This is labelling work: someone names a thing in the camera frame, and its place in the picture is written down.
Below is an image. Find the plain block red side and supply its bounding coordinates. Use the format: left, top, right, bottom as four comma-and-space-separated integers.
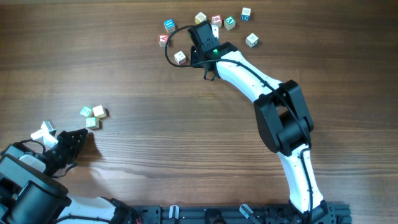
174, 51, 187, 65

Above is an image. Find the green E block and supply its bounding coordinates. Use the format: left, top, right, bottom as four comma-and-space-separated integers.
85, 117, 100, 130

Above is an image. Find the green Z block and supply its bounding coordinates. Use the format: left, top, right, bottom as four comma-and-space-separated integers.
80, 106, 93, 118

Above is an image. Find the red A block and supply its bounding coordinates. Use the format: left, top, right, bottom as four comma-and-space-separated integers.
159, 34, 169, 47

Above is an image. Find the yellow 3 block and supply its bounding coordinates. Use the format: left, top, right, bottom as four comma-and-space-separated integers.
92, 105, 107, 119

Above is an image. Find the plain block green side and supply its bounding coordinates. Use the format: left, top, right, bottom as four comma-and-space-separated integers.
246, 33, 259, 48

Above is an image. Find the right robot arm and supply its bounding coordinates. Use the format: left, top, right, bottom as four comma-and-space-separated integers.
188, 22, 324, 223

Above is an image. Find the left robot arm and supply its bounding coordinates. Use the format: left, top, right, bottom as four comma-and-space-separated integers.
1, 129, 141, 224

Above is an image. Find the red 9 block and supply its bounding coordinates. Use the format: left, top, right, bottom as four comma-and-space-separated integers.
211, 15, 223, 27

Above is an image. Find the blue picture block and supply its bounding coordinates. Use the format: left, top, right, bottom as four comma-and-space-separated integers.
164, 19, 175, 33

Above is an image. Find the green V block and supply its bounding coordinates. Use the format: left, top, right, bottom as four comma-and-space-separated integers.
224, 16, 236, 30

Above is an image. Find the blue C block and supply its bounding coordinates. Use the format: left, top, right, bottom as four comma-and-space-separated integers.
241, 7, 251, 21

